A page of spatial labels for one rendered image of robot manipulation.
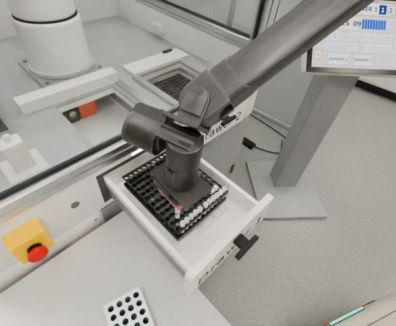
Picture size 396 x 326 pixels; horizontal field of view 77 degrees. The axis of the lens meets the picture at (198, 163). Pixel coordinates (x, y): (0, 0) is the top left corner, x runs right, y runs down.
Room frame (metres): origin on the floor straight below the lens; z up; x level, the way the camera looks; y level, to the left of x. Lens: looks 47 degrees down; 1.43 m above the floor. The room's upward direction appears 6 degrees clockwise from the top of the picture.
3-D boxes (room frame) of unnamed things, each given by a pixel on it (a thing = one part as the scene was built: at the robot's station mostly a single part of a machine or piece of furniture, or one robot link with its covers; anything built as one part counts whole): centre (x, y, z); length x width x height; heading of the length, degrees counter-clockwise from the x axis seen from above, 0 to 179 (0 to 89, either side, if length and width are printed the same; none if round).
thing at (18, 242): (0.22, 0.35, 0.88); 0.07 x 0.05 x 0.07; 140
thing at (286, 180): (1.16, -0.64, 0.51); 0.50 x 0.45 x 1.02; 9
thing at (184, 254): (0.41, 0.06, 0.86); 0.40 x 0.26 x 0.06; 50
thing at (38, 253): (0.20, 0.32, 0.88); 0.04 x 0.03 x 0.04; 140
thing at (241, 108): (0.72, -0.06, 0.87); 0.29 x 0.02 x 0.11; 140
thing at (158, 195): (0.41, 0.05, 0.87); 0.22 x 0.18 x 0.06; 50
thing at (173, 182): (0.29, 0.03, 1.09); 0.10 x 0.07 x 0.07; 48
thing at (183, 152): (0.28, 0.03, 1.15); 0.07 x 0.06 x 0.07; 68
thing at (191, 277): (0.28, -0.10, 0.87); 0.29 x 0.02 x 0.11; 140
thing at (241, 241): (0.26, -0.12, 0.91); 0.07 x 0.04 x 0.01; 140
